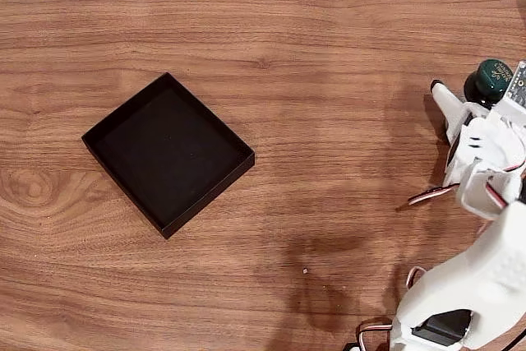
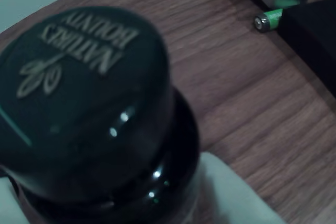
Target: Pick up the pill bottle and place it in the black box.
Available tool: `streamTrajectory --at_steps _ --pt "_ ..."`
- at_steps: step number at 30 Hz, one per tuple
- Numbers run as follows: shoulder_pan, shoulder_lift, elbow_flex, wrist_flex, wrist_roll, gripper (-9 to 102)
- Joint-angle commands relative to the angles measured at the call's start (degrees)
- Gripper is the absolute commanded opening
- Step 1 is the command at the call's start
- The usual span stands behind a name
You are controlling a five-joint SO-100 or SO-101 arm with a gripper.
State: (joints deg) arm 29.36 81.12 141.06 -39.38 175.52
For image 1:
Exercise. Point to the brown pill bottle green cap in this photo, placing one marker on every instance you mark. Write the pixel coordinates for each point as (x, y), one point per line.
(489, 79)

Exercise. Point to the shallow black cardboard box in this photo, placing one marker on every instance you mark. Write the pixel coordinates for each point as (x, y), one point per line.
(168, 153)

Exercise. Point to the camera board on white mount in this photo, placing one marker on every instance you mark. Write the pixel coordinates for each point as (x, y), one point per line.
(517, 88)

